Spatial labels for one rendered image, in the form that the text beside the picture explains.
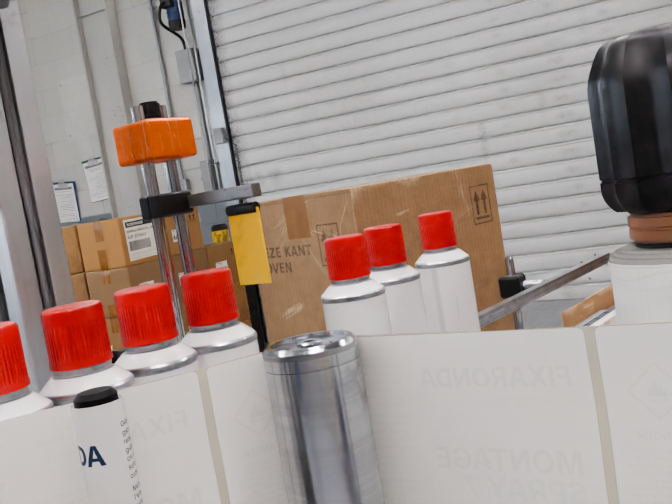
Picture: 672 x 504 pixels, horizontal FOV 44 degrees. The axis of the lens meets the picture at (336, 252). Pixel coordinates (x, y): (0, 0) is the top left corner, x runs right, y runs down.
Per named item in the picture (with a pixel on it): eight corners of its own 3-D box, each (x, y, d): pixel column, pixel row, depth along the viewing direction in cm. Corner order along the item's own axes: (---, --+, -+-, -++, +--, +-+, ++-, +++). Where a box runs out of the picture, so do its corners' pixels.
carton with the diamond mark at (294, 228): (383, 389, 111) (349, 187, 109) (273, 378, 129) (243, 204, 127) (518, 334, 131) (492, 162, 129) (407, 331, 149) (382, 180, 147)
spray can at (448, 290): (479, 433, 77) (444, 212, 75) (430, 430, 80) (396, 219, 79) (504, 415, 81) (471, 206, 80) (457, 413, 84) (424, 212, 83)
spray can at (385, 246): (429, 469, 70) (390, 226, 68) (378, 464, 73) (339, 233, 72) (459, 447, 74) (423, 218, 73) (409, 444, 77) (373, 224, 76)
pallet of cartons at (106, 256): (153, 443, 423) (111, 218, 414) (28, 446, 458) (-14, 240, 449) (267, 377, 531) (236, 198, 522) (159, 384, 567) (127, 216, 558)
